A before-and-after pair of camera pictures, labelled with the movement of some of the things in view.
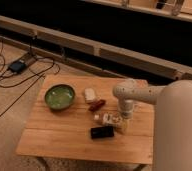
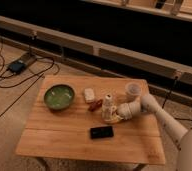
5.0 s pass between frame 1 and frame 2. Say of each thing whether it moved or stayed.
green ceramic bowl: stayed
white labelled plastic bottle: moved
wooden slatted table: stayed
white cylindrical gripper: moved
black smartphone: stayed
